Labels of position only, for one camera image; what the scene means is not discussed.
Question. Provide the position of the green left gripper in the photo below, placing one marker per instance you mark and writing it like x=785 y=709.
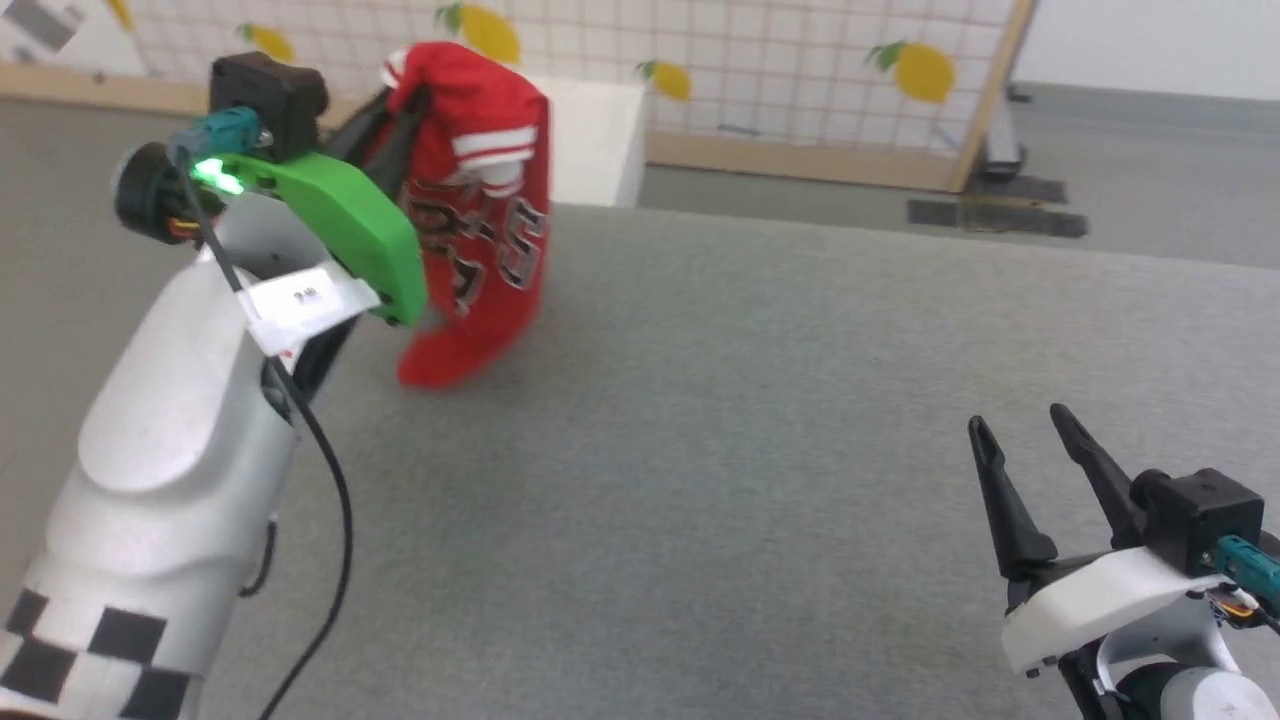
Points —
x=350 y=215

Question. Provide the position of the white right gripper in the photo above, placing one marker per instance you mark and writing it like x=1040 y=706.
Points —
x=1100 y=600

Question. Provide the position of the red white basketball jersey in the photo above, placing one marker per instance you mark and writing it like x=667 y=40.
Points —
x=480 y=100

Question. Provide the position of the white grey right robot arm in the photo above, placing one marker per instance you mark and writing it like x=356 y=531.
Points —
x=1200 y=695

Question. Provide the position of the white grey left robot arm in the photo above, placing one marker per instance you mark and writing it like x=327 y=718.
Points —
x=170 y=450

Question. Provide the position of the white paper label tag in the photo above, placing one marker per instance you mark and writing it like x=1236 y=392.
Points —
x=300 y=300

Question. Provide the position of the white box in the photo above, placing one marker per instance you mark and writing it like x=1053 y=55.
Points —
x=600 y=140

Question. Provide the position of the black flat floor plate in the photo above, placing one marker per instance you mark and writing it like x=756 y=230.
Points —
x=1000 y=218

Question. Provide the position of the white panel grey squares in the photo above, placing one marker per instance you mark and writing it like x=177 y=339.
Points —
x=60 y=30

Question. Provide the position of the grey partition foot stand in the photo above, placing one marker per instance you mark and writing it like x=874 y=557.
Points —
x=1003 y=140

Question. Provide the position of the grey fabric covered table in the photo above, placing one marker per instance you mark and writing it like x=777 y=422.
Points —
x=700 y=480

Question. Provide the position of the lemon print grid partition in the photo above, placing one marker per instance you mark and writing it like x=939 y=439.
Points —
x=780 y=90

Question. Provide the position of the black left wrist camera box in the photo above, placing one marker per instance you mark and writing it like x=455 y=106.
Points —
x=265 y=100

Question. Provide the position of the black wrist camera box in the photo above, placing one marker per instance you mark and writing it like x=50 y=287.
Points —
x=265 y=100
x=1200 y=520

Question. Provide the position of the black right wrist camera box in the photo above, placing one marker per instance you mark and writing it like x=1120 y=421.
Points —
x=1200 y=520

